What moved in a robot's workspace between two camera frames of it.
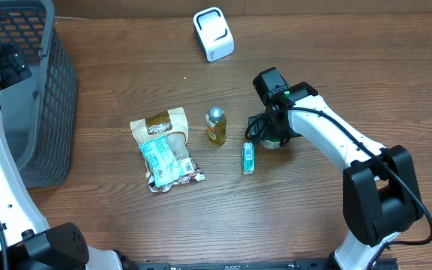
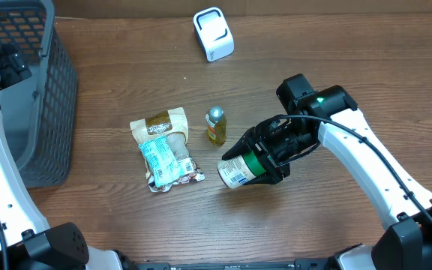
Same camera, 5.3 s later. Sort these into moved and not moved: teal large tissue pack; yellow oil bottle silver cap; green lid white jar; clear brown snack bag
Moved: green lid white jar
Not moved: teal large tissue pack; yellow oil bottle silver cap; clear brown snack bag
